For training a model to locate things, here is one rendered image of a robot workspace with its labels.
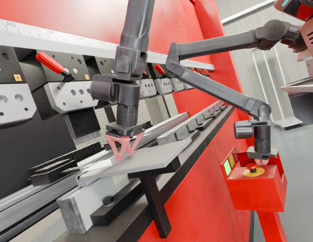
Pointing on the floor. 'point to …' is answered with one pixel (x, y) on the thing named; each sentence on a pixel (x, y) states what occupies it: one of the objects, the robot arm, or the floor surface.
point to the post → (110, 114)
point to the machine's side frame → (189, 97)
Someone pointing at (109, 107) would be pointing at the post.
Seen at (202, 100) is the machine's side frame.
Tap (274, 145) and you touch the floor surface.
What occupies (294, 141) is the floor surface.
